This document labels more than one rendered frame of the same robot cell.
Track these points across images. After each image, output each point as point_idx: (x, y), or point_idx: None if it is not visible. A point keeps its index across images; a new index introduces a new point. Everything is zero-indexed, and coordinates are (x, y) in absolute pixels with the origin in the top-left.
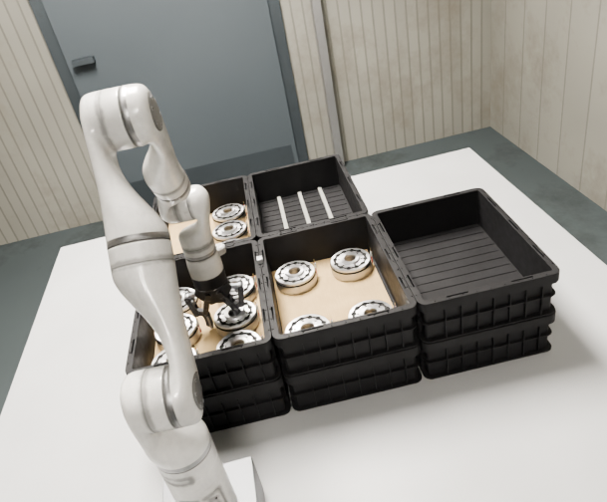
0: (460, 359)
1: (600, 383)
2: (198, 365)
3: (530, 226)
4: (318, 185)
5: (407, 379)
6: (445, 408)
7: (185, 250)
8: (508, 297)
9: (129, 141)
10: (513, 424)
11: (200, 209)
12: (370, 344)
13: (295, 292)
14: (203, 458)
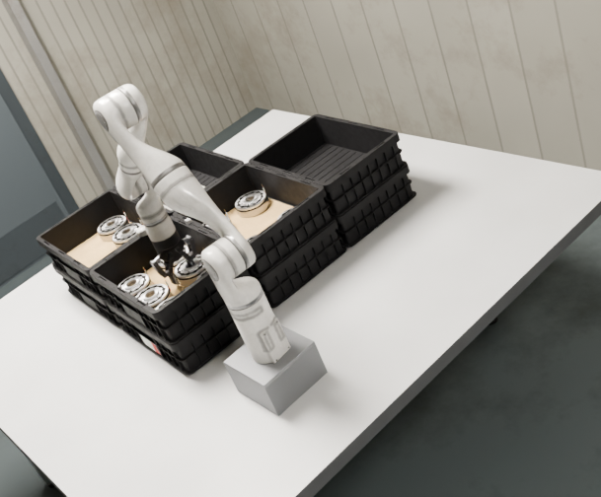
0: (365, 223)
1: (455, 196)
2: (201, 286)
3: None
4: None
5: (338, 251)
6: (372, 254)
7: (148, 217)
8: (376, 162)
9: (136, 119)
10: (417, 239)
11: None
12: (305, 229)
13: None
14: (262, 292)
